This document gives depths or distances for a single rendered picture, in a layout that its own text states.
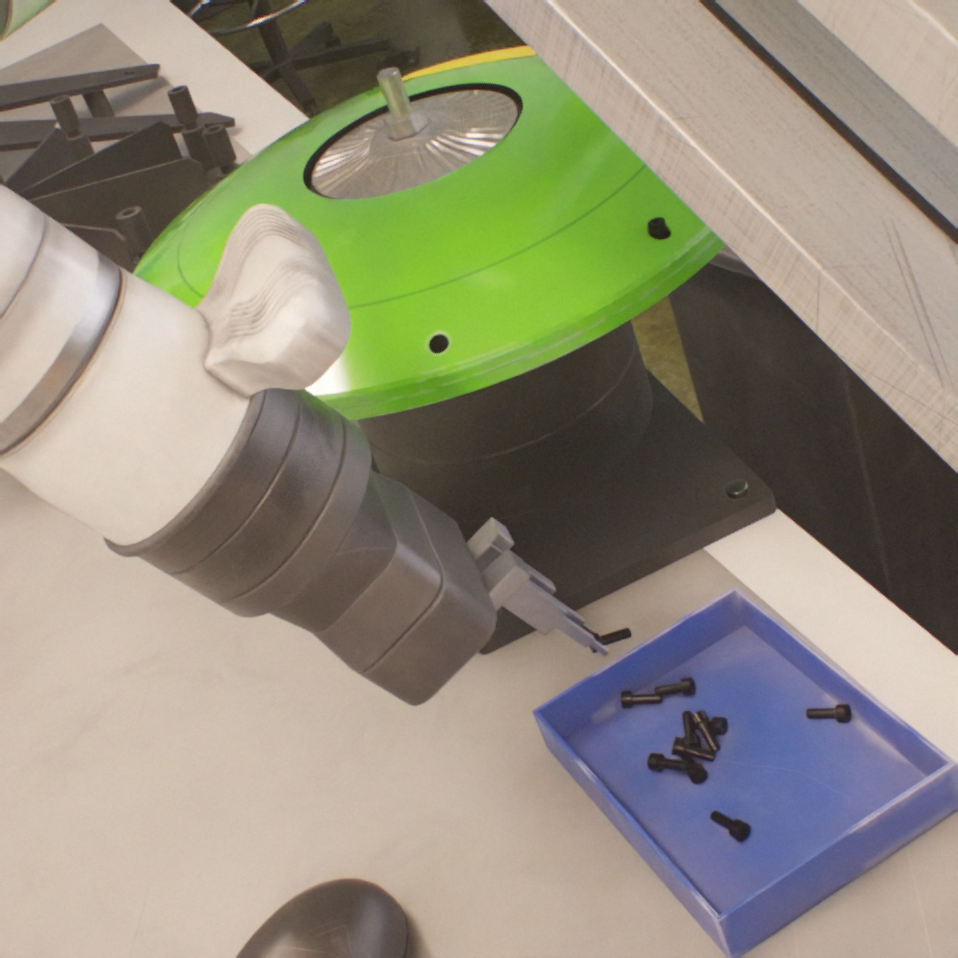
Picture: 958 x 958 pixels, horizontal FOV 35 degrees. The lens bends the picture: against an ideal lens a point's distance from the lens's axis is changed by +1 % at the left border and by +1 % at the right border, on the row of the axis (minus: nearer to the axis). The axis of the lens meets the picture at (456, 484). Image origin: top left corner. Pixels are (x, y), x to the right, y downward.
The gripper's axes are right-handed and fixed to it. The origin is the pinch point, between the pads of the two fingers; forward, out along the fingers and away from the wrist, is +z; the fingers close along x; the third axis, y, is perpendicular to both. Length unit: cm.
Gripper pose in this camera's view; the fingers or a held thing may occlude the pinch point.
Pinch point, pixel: (600, 644)
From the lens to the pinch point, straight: 58.0
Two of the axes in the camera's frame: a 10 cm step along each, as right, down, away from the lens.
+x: 2.4, 5.0, -8.3
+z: 7.0, 5.0, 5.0
